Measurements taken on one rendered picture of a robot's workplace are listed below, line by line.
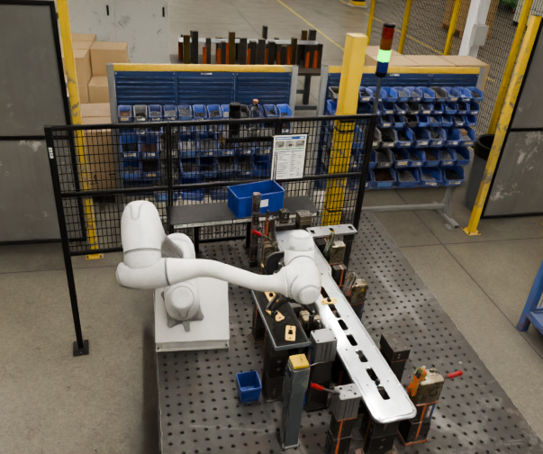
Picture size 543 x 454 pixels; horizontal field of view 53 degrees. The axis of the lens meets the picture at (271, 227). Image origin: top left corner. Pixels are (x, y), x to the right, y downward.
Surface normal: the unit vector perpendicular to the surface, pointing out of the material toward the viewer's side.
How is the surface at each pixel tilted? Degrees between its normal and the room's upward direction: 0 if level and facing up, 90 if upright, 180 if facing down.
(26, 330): 0
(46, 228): 90
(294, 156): 90
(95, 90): 90
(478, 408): 0
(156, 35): 90
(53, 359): 0
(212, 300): 44
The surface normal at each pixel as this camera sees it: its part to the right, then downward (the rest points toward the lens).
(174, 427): 0.07, -0.86
